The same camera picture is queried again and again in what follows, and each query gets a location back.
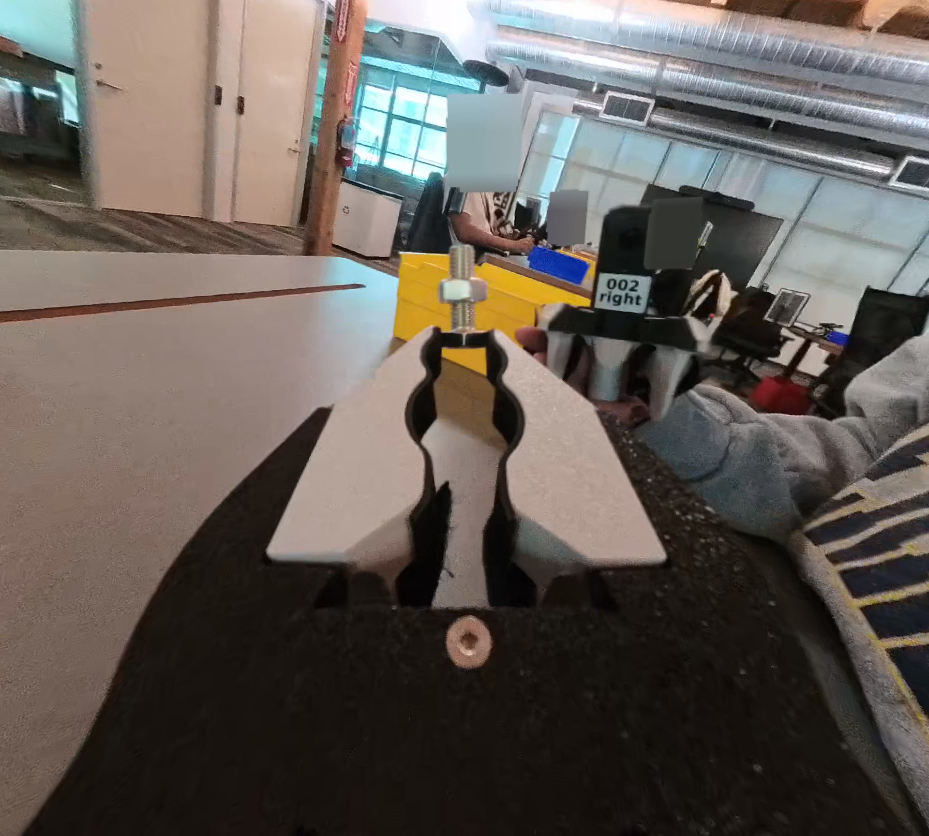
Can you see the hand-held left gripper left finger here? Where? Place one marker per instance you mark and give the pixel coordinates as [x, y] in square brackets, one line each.
[341, 480]

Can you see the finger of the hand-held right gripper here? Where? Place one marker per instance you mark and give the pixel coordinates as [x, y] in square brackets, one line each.
[560, 357]
[671, 379]

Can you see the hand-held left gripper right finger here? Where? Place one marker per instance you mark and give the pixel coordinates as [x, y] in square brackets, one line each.
[580, 480]

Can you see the silver hex nut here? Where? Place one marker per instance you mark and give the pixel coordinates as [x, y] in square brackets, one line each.
[461, 291]

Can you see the silver bolt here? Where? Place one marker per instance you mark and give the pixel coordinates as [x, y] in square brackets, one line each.
[462, 263]

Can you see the person's right forearm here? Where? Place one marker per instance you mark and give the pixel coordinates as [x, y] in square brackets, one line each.
[762, 458]

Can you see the person's right hand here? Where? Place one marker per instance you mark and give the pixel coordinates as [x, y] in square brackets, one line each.
[532, 342]

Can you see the blue plastic bin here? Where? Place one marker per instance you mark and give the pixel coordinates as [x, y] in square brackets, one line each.
[562, 263]

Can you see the black monitor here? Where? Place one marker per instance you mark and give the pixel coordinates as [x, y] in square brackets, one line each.
[740, 248]

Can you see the yellow plastic bin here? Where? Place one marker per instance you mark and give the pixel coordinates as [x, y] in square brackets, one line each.
[421, 299]

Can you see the black jacket on chair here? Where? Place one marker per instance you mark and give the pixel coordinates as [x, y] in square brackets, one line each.
[430, 215]

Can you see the black office chair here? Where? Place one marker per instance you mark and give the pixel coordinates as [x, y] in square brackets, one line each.
[885, 335]

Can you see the grey printed sweatshirt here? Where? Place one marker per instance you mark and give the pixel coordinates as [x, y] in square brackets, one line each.
[878, 560]

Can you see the white door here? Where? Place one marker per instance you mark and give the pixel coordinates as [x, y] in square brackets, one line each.
[279, 110]
[152, 88]

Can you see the black picture frame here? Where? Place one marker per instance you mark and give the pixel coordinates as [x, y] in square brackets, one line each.
[786, 307]

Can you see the silver air duct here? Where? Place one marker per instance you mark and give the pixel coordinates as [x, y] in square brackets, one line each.
[726, 52]

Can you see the wooden post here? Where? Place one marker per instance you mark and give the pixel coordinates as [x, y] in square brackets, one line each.
[334, 125]

